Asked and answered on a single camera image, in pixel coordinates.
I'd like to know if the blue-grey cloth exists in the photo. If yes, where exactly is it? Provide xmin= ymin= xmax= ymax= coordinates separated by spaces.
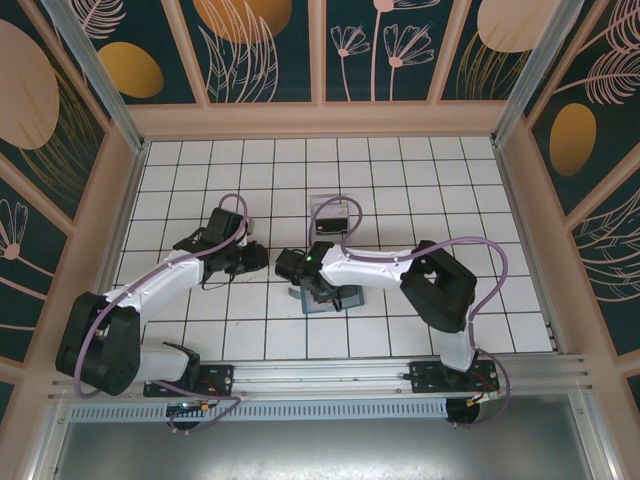
xmin=301 ymin=283 xmax=367 ymax=315

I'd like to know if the metal sheet panel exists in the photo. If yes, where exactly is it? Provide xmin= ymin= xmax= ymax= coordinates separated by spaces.
xmin=29 ymin=394 xmax=609 ymax=480

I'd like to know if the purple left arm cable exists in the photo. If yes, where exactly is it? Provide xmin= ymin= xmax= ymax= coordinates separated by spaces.
xmin=73 ymin=193 xmax=242 ymax=435

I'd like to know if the aluminium mounting rail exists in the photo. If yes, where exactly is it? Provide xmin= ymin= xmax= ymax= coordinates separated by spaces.
xmin=49 ymin=353 xmax=587 ymax=401

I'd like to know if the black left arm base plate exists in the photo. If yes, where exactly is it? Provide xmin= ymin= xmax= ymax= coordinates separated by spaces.
xmin=143 ymin=363 xmax=236 ymax=399

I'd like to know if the grey slotted cable duct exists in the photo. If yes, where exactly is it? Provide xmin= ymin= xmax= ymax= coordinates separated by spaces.
xmin=69 ymin=398 xmax=450 ymax=422

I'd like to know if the black cable grommet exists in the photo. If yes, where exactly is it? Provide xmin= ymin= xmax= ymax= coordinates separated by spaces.
xmin=166 ymin=407 xmax=201 ymax=432
xmin=446 ymin=398 xmax=482 ymax=426

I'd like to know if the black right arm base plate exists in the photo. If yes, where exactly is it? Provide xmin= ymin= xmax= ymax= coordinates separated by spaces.
xmin=408 ymin=358 xmax=500 ymax=396

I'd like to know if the aluminium frame post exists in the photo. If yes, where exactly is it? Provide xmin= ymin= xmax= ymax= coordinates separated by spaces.
xmin=492 ymin=0 xmax=591 ymax=146
xmin=42 ymin=0 xmax=151 ymax=154

